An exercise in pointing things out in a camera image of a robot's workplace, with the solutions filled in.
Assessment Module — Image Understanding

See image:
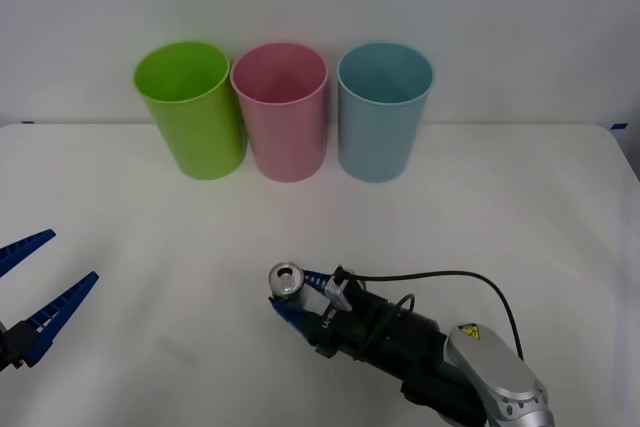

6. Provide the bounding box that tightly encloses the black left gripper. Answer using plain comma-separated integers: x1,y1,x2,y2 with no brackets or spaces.
0,228,100,374

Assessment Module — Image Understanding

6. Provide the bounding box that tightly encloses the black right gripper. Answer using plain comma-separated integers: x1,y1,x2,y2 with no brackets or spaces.
268,265,387,362

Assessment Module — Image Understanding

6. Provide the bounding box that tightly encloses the silver drink can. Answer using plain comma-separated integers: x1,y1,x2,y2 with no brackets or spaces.
268,261,308,305

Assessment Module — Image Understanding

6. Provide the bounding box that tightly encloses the pink plastic bin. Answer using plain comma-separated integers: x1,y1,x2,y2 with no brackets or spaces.
229,42,330,183

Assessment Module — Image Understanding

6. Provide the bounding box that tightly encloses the pale blue plastic bin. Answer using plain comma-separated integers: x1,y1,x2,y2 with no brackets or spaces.
336,40,435,184

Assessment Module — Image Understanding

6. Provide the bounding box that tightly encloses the green plastic bin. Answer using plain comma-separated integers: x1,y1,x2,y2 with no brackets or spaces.
132,39,248,181

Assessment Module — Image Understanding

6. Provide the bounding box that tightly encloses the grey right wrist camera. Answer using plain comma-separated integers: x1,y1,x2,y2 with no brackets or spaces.
324,264,359,312

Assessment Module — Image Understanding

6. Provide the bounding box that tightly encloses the black camera cable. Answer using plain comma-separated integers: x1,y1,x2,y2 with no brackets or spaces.
342,269,525,361

